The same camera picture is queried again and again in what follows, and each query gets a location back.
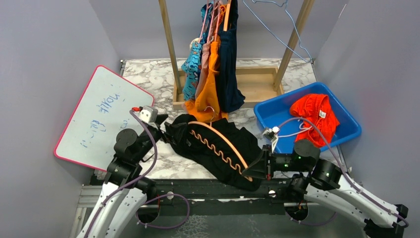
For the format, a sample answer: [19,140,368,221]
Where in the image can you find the blue shark print shorts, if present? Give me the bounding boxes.
[180,2,214,102]

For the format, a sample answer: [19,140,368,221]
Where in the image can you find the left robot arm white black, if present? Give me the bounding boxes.
[78,111,168,238]

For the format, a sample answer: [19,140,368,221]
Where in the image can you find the pink hanger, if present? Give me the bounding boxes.
[197,0,226,45]

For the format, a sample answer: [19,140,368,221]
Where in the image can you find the black mounting rail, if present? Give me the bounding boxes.
[88,177,329,218]

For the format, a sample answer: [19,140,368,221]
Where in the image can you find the wooden clothes rack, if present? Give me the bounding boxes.
[159,0,314,110]

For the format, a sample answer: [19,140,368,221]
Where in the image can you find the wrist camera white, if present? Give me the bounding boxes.
[262,126,280,153]
[132,106,158,124]

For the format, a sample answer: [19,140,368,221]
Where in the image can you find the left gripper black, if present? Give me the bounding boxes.
[134,114,187,162]

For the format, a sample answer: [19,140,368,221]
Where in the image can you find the light blue wire hanger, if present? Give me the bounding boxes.
[242,0,313,63]

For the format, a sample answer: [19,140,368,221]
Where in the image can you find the orange shorts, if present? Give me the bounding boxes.
[184,24,228,122]

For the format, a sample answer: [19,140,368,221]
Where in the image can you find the pink beige shorts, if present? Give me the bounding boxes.
[192,35,211,100]

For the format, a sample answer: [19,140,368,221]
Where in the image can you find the navy shorts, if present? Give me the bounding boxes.
[215,0,246,113]

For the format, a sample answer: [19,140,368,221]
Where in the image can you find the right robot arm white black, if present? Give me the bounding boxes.
[242,139,408,238]

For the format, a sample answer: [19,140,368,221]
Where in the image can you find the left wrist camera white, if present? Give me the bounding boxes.
[132,106,158,124]

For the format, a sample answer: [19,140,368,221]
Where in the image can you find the blue plastic bin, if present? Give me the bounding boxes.
[254,82,362,153]

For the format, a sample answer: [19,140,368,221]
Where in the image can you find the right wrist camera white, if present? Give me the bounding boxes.
[262,126,280,153]

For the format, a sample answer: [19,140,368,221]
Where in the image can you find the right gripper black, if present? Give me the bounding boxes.
[242,143,310,179]

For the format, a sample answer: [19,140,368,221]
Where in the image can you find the whiteboard with pink frame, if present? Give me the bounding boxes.
[54,65,155,171]

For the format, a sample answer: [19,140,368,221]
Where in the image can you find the red-orange shorts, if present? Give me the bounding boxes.
[280,94,340,148]

